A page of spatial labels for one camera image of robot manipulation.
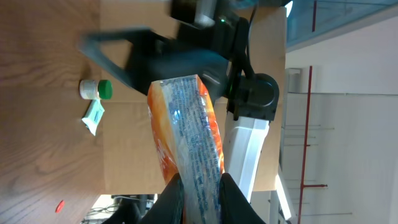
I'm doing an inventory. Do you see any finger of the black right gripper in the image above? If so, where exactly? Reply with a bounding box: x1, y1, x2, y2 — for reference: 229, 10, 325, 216
80, 27, 152, 90

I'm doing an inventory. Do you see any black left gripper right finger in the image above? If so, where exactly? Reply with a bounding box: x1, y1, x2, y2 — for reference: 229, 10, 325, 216
220, 173, 266, 224

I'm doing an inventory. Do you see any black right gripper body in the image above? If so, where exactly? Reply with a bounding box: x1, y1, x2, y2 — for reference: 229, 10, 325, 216
124, 29, 228, 96

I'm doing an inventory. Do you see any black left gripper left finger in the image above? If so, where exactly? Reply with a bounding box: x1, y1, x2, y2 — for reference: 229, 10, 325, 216
139, 173, 184, 224

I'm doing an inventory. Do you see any mint green wipes pack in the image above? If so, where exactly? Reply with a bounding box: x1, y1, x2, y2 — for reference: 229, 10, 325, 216
81, 100, 105, 136

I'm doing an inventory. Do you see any orange tissue pack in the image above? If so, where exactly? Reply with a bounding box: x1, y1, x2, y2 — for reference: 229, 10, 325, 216
147, 75, 224, 223

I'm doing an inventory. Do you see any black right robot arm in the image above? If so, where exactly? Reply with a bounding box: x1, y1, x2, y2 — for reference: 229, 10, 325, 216
81, 1, 279, 198

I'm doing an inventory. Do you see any red sticker on table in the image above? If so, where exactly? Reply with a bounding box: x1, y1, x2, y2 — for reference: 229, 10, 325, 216
55, 200, 65, 213

